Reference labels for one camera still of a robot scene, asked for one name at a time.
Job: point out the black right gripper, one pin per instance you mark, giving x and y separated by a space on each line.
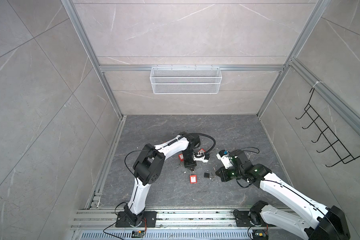
223 175

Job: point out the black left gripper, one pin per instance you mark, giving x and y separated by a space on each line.
190 165

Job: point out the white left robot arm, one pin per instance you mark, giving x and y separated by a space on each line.
148 167

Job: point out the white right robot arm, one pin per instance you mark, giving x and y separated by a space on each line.
311 220

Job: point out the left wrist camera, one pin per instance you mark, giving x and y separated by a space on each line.
203 157

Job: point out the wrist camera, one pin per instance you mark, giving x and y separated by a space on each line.
223 156
203 157

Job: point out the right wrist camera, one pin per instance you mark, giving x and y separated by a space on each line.
223 156

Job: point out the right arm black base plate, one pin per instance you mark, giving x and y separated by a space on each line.
248 219

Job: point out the slotted cable duct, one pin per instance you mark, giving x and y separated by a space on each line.
206 234

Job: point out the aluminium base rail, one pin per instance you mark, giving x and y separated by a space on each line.
167 218

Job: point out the white wire mesh basket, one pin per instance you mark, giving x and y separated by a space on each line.
185 80

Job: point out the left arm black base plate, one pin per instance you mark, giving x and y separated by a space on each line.
146 218

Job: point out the aluminium frame left rail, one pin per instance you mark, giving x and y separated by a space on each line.
95 197

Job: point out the black wire hook rack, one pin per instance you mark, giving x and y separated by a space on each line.
327 133

